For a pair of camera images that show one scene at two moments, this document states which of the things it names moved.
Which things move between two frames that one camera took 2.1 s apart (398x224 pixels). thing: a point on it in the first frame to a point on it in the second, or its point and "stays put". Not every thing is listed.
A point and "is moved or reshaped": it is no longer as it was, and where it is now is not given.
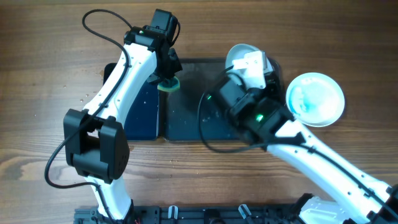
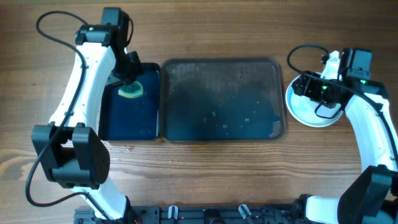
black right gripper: [274, 86] to [302, 84]
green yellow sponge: [170, 84] is moved or reshaped
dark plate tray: [194, 112] stays put
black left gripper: [176, 67] to [114, 82]
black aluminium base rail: [197, 214] stays put
